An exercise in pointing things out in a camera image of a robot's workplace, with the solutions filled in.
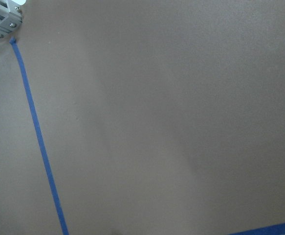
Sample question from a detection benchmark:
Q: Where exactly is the aluminium frame post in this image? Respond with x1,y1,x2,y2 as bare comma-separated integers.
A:
0,0,26,40

